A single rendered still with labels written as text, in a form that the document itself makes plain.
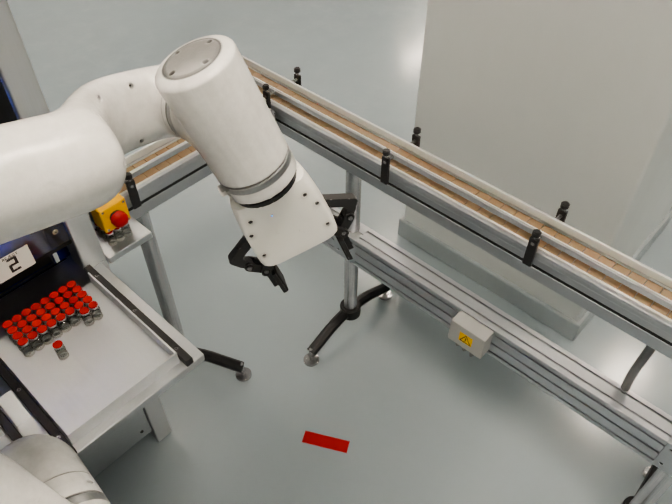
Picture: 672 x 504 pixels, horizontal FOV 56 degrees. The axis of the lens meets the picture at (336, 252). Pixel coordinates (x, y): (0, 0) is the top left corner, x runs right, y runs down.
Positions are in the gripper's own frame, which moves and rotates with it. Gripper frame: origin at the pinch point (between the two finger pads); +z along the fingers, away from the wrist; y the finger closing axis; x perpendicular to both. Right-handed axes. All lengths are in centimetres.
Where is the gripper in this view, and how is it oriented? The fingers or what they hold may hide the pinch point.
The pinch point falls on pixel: (313, 264)
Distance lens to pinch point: 81.1
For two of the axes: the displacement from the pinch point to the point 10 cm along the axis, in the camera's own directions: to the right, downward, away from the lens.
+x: -3.0, -6.5, 7.0
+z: 3.3, 6.2, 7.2
